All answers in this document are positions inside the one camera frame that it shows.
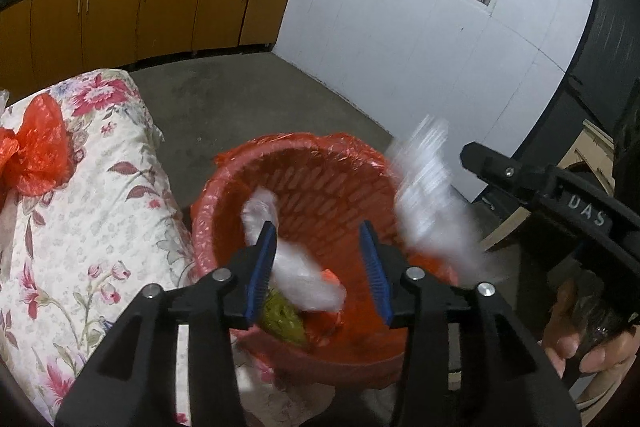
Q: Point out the large red plastic bag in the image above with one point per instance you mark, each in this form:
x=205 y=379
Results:
x=37 y=152

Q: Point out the small red plastic bag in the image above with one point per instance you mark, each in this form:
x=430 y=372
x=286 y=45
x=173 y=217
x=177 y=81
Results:
x=325 y=324

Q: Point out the white painted wooden frame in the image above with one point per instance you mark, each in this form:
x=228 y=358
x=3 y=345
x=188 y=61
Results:
x=595 y=147

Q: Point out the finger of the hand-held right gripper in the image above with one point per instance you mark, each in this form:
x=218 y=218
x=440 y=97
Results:
x=505 y=172

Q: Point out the clear plastic bag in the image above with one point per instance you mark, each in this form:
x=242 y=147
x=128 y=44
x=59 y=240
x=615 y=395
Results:
x=300 y=267

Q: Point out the red plastic basket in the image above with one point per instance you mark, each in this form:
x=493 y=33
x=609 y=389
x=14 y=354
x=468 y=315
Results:
x=320 y=192

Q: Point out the clear bubble wrap sheet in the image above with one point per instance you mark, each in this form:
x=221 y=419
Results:
x=430 y=192

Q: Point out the red lined waste basket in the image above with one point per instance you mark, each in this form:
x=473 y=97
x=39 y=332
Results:
x=350 y=142

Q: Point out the person's right hand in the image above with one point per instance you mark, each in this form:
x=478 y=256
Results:
x=560 y=337

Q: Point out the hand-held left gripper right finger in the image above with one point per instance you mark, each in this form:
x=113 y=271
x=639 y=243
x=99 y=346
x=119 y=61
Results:
x=375 y=272

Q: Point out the wooden base cabinets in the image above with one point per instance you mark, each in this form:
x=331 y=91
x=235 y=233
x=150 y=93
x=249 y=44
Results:
x=165 y=7

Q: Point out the dark grey door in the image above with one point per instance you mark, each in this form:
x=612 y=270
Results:
x=600 y=32

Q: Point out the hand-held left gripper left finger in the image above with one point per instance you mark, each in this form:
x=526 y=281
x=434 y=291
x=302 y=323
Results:
x=260 y=272

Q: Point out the green wrapper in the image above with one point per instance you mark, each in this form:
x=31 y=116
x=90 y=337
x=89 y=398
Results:
x=285 y=317

